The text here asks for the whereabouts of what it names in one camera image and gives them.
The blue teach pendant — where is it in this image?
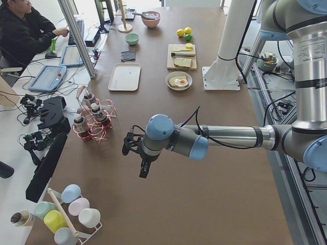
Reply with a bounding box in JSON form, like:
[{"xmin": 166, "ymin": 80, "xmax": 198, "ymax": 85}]
[
  {"xmin": 59, "ymin": 45, "xmax": 83, "ymax": 67},
  {"xmin": 28, "ymin": 65, "xmax": 67, "ymax": 92}
]

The bread slice under egg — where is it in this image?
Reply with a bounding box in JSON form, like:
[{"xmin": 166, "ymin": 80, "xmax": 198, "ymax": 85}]
[{"xmin": 169, "ymin": 76, "xmax": 189, "ymax": 88}]

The black keyboard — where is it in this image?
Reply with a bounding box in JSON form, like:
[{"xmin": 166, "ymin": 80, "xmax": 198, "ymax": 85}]
[{"xmin": 67, "ymin": 19, "xmax": 85, "ymax": 46}]

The plain bread slice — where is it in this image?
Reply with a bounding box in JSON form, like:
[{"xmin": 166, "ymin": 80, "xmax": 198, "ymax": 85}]
[{"xmin": 173, "ymin": 57, "xmax": 192, "ymax": 68}]

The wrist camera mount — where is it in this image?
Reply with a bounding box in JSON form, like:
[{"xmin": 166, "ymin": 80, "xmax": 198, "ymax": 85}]
[{"xmin": 122, "ymin": 125, "xmax": 145, "ymax": 156}]

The white pedestal column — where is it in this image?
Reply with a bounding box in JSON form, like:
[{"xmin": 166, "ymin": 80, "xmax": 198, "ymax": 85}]
[{"xmin": 202, "ymin": 0, "xmax": 256, "ymax": 90}]

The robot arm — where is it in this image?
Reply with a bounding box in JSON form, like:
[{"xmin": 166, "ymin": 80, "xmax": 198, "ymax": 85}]
[{"xmin": 138, "ymin": 1, "xmax": 326, "ymax": 178}]

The green cup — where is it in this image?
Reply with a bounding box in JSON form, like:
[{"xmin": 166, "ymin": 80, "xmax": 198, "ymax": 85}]
[{"xmin": 34, "ymin": 201, "xmax": 58, "ymax": 220}]

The half lemon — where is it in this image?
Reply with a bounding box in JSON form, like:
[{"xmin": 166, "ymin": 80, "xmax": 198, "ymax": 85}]
[{"xmin": 185, "ymin": 43, "xmax": 193, "ymax": 50}]

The green lime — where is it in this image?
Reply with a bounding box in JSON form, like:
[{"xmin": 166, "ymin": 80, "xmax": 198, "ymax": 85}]
[{"xmin": 185, "ymin": 34, "xmax": 193, "ymax": 41}]

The blue cup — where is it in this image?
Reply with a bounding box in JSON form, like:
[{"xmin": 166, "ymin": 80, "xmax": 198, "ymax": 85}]
[{"xmin": 61, "ymin": 184, "xmax": 81, "ymax": 203}]

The white cup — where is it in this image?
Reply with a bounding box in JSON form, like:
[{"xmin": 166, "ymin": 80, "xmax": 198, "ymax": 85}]
[{"xmin": 78, "ymin": 208, "xmax": 101, "ymax": 228}]

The wooden cutting board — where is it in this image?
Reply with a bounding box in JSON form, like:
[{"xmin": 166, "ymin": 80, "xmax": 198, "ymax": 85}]
[{"xmin": 167, "ymin": 44, "xmax": 197, "ymax": 70}]

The white wire cup rack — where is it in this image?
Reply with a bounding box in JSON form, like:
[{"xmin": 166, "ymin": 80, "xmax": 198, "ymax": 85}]
[{"xmin": 54, "ymin": 191, "xmax": 103, "ymax": 244}]

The pink ice bowl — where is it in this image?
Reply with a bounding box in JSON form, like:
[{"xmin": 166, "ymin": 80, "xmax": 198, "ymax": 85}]
[{"xmin": 141, "ymin": 11, "xmax": 161, "ymax": 28}]

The dark drink bottle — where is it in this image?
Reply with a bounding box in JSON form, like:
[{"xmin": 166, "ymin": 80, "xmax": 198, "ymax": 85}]
[
  {"xmin": 83, "ymin": 93, "xmax": 97, "ymax": 108},
  {"xmin": 74, "ymin": 114, "xmax": 85, "ymax": 133},
  {"xmin": 91, "ymin": 103, "xmax": 106, "ymax": 122}
]

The white plate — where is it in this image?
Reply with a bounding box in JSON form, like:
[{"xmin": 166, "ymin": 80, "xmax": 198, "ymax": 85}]
[{"xmin": 166, "ymin": 71, "xmax": 193, "ymax": 91}]

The grey folded cloth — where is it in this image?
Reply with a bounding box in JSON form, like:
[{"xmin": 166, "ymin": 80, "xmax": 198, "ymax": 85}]
[{"xmin": 121, "ymin": 50, "xmax": 136, "ymax": 62}]

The yellow cup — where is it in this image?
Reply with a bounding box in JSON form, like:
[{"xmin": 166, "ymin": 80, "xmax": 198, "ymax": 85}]
[{"xmin": 43, "ymin": 210, "xmax": 67, "ymax": 234}]

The fried egg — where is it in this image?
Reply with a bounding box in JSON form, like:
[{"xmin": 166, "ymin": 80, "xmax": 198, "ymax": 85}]
[{"xmin": 174, "ymin": 79, "xmax": 189, "ymax": 88}]

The wooden rack handle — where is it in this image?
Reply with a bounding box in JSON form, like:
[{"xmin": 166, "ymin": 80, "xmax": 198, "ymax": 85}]
[{"xmin": 47, "ymin": 188, "xmax": 79, "ymax": 237}]

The aluminium frame post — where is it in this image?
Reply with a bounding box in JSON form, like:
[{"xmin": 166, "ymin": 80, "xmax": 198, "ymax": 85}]
[{"xmin": 57, "ymin": 0, "xmax": 96, "ymax": 79}]

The grey-blue cup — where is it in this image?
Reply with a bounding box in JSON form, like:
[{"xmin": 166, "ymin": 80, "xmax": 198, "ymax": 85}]
[{"xmin": 54, "ymin": 227, "xmax": 78, "ymax": 245}]

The green bowl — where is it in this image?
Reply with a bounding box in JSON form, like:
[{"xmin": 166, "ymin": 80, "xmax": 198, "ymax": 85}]
[{"xmin": 125, "ymin": 33, "xmax": 139, "ymax": 45}]

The steel muddler black tip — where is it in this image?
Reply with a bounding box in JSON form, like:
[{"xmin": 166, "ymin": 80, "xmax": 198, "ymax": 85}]
[{"xmin": 171, "ymin": 52, "xmax": 196, "ymax": 57}]

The copper wire bottle rack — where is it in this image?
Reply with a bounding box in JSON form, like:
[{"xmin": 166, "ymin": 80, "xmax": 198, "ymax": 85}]
[{"xmin": 73, "ymin": 85, "xmax": 117, "ymax": 142}]

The metal ice scoop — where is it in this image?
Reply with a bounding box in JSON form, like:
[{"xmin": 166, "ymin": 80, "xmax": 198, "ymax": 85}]
[{"xmin": 132, "ymin": 12, "xmax": 156, "ymax": 20}]

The yellow lemon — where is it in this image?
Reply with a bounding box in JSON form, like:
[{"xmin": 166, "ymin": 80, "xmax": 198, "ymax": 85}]
[
  {"xmin": 176, "ymin": 29, "xmax": 184, "ymax": 37},
  {"xmin": 184, "ymin": 27, "xmax": 192, "ymax": 35}
]

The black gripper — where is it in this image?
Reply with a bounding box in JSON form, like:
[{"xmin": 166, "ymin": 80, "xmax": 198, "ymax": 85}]
[{"xmin": 139, "ymin": 148, "xmax": 158, "ymax": 178}]

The cream rabbit tray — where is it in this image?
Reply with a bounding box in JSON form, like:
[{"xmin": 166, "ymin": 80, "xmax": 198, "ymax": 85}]
[{"xmin": 108, "ymin": 63, "xmax": 141, "ymax": 92}]

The wooden mug tree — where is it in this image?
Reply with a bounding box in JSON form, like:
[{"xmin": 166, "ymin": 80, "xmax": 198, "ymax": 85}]
[{"xmin": 115, "ymin": 0, "xmax": 133, "ymax": 33}]

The pink cup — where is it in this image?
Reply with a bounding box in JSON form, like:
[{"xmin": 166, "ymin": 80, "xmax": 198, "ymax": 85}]
[{"xmin": 68, "ymin": 197, "xmax": 90, "ymax": 216}]

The steel tumbler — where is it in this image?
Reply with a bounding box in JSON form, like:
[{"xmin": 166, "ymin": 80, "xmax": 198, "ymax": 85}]
[{"xmin": 10, "ymin": 210, "xmax": 35, "ymax": 227}]

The yellow plastic knife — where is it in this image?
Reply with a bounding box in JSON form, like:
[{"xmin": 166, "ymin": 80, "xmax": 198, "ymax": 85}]
[{"xmin": 171, "ymin": 48, "xmax": 189, "ymax": 52}]

